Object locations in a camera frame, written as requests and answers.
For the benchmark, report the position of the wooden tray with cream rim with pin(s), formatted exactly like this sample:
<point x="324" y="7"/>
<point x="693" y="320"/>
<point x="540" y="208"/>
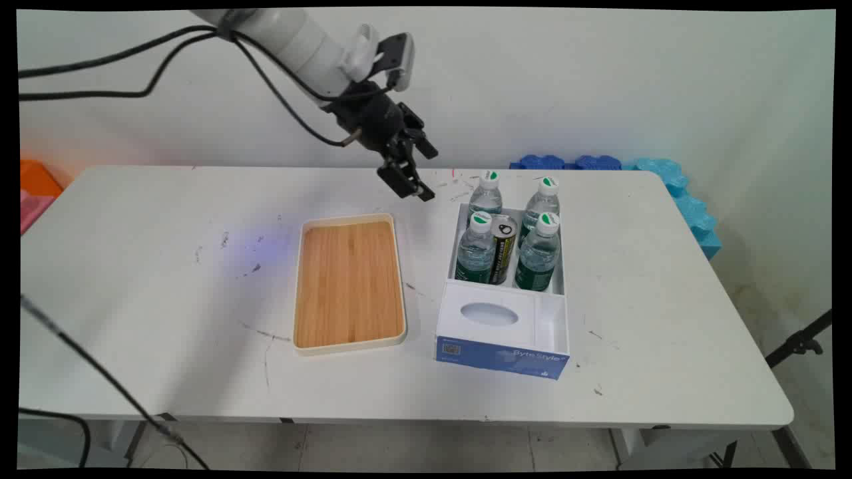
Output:
<point x="349" y="283"/>

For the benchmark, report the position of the grey table leg frame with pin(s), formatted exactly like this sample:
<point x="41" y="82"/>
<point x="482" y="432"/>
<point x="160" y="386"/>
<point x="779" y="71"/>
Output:
<point x="133" y="436"/>
<point x="665" y="446"/>

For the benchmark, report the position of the orange foam block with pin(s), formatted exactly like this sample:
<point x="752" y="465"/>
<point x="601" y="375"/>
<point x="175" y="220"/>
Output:
<point x="36" y="178"/>

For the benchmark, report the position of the white and blue cardboard box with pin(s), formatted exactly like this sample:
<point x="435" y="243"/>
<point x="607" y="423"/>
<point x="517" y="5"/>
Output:
<point x="499" y="332"/>

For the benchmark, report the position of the black tripod stand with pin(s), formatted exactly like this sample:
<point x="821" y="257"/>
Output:
<point x="799" y="342"/>

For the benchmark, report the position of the black and yellow drink can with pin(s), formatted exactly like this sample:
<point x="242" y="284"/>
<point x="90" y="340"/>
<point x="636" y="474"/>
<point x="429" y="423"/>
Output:
<point x="504" y="253"/>

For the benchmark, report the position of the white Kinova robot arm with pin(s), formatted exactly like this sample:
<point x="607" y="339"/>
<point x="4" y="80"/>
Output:
<point x="286" y="38"/>

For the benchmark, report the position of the light blue foam mat stack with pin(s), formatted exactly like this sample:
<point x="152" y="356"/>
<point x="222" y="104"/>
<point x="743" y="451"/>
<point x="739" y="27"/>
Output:
<point x="689" y="206"/>

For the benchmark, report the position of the pink foam block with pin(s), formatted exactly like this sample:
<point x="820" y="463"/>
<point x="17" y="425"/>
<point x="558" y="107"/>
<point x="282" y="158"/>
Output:
<point x="32" y="209"/>

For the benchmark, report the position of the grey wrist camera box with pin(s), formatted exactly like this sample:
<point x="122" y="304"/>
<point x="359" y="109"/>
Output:
<point x="397" y="60"/>

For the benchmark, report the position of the clear water bottle green label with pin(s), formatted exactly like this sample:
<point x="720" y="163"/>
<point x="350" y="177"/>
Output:
<point x="486" y="194"/>
<point x="536" y="259"/>
<point x="475" y="251"/>
<point x="540" y="203"/>

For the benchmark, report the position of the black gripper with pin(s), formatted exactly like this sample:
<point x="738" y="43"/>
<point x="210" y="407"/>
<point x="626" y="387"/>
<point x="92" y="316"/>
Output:
<point x="371" y="118"/>

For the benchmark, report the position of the dark blue foam mat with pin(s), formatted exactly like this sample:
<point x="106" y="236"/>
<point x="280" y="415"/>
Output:
<point x="542" y="162"/>
<point x="598" y="162"/>

